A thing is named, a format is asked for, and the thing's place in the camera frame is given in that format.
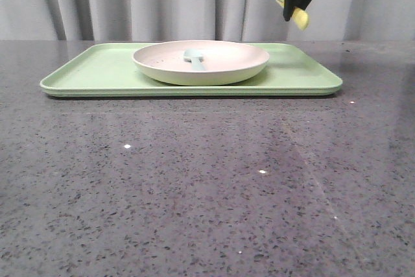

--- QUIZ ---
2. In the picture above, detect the grey pleated curtain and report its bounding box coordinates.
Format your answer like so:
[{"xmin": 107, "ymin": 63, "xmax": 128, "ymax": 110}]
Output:
[{"xmin": 1, "ymin": 0, "xmax": 414, "ymax": 42}]

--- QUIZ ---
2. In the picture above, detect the light green plastic tray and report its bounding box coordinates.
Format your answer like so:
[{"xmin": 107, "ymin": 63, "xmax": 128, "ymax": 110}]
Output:
[{"xmin": 40, "ymin": 43, "xmax": 342, "ymax": 98}]

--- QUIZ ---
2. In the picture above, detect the yellow plastic fork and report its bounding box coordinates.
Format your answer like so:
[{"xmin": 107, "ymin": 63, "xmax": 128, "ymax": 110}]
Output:
[{"xmin": 276, "ymin": 0, "xmax": 309, "ymax": 30}]

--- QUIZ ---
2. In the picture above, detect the light blue plastic spoon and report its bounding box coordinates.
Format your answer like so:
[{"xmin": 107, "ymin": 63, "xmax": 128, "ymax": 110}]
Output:
[{"xmin": 183, "ymin": 49, "xmax": 206, "ymax": 71}]

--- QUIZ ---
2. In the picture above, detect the cream round plate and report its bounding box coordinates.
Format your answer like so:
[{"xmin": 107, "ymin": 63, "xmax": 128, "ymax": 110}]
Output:
[{"xmin": 132, "ymin": 40, "xmax": 270, "ymax": 86}]

